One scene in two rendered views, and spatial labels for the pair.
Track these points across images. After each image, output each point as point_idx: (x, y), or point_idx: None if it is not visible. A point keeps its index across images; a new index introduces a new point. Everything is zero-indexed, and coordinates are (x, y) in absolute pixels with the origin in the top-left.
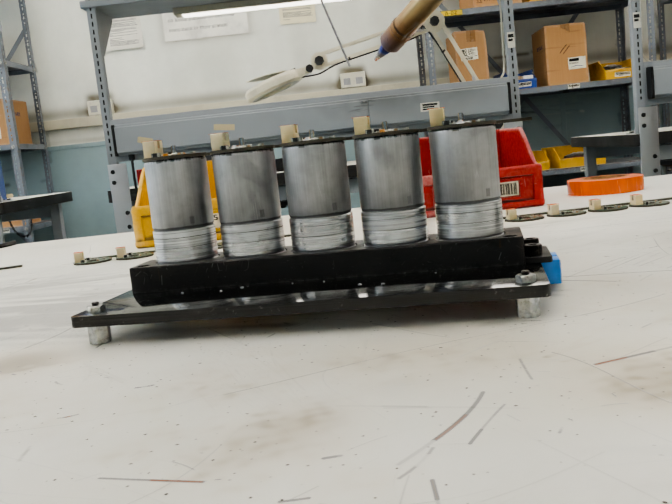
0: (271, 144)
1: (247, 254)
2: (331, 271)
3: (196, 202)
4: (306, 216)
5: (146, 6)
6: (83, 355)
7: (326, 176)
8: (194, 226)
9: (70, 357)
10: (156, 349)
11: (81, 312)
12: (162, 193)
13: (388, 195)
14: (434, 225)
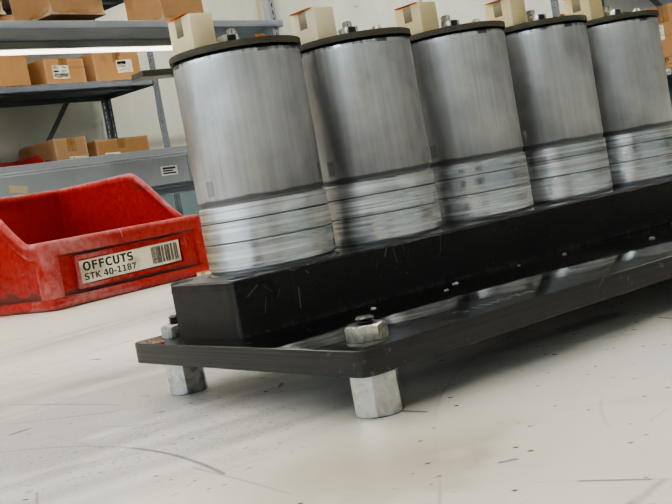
0: None
1: (425, 228)
2: (549, 241)
3: (315, 137)
4: (497, 152)
5: None
6: (475, 416)
7: (511, 84)
8: (321, 184)
9: (464, 424)
10: (580, 369)
11: (332, 349)
12: (273, 114)
13: (589, 114)
14: (137, 301)
